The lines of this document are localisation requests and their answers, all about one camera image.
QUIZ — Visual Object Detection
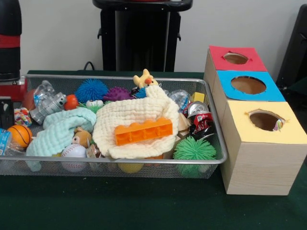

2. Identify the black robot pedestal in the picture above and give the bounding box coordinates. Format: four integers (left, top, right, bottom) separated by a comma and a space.
92, 0, 194, 72

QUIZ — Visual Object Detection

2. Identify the white baseball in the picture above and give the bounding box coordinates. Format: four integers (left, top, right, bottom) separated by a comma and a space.
61, 144, 87, 173

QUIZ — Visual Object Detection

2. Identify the yellow plush duck toy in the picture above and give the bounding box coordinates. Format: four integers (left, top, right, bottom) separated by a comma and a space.
133, 69, 160, 90

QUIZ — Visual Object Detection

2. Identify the small orange basketball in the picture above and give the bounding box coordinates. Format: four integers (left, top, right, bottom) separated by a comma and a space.
7, 124, 33, 148

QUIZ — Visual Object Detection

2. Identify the mint green knitted cloth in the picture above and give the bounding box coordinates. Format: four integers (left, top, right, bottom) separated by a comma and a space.
25, 107, 97, 172

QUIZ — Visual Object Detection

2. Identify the cream waffle cloth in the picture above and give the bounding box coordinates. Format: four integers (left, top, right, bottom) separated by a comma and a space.
92, 85, 180, 159

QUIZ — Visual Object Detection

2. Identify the blue spiky ball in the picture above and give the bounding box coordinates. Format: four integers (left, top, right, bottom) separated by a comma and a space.
75, 78, 110, 101

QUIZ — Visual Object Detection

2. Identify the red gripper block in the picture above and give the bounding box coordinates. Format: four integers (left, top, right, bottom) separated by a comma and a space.
0, 76, 27, 129

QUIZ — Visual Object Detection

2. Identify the orange plastic compartment tray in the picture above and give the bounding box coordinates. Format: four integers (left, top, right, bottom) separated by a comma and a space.
114, 117, 174, 146

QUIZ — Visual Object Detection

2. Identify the colourful rope knot toy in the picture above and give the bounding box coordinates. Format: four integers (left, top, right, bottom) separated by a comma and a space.
13, 107, 33, 127

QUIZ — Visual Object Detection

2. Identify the shallow wire mesh bin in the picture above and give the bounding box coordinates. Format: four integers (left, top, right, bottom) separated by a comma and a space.
0, 74, 228, 179

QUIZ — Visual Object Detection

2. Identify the large green spiky ball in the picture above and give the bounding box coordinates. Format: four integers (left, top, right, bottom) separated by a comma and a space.
173, 136, 218, 177

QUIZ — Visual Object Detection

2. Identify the wooden box with three holes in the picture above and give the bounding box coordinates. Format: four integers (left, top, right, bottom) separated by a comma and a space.
203, 45, 307, 196

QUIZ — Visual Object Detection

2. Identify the silver toy robot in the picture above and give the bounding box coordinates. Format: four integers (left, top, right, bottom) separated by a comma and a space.
30, 92, 67, 125

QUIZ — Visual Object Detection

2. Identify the small red ball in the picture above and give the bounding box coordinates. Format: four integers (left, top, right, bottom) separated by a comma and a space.
64, 94, 79, 111

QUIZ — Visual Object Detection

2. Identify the colourful polka dot cloth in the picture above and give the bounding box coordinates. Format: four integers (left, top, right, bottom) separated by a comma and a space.
272, 118, 285, 132

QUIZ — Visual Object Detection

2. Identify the dark green table cloth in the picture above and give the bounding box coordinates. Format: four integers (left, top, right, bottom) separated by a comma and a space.
0, 69, 307, 230

